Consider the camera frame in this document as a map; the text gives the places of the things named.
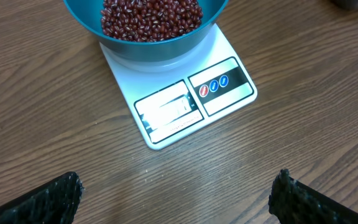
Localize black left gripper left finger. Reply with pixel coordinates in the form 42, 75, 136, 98
0, 172, 83, 224

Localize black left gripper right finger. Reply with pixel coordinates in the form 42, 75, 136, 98
268, 169, 358, 224

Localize white digital kitchen scale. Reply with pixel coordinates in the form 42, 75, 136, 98
101, 25, 258, 150

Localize teal blue bowl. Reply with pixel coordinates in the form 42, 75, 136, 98
64, 0, 228, 62

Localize red beans in bowl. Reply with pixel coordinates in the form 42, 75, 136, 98
101, 0, 203, 42

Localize clear plastic container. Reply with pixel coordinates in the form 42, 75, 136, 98
331, 0, 358, 10

